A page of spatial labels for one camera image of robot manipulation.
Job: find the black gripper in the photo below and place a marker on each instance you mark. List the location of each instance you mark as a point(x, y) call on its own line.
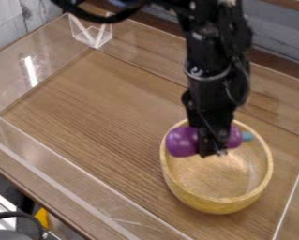
point(213, 98)

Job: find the purple toy eggplant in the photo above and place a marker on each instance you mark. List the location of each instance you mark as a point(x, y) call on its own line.
point(182, 140)

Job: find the light wooden bowl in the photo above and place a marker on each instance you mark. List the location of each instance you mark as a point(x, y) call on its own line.
point(218, 185)

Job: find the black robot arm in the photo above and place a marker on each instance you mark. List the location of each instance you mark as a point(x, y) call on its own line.
point(217, 67)

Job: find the yellow tag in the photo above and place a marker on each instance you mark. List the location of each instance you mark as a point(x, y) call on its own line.
point(42, 215)

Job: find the clear acrylic corner bracket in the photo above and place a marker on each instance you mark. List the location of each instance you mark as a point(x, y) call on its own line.
point(95, 36)

